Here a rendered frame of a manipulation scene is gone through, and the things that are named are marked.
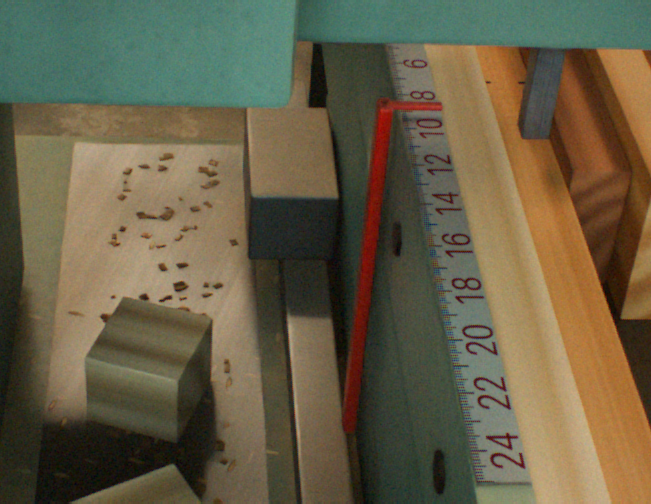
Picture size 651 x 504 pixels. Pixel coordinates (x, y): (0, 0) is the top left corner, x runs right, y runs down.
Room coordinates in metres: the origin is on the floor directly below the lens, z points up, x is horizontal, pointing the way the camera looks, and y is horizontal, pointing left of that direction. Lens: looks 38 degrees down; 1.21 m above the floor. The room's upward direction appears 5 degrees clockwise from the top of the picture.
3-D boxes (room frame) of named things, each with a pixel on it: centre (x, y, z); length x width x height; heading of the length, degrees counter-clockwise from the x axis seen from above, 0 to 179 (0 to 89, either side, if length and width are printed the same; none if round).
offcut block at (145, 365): (0.42, 0.06, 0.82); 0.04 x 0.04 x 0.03; 77
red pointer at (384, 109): (0.40, -0.03, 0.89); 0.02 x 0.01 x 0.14; 97
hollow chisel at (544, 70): (0.40, -0.07, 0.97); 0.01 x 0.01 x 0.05; 7
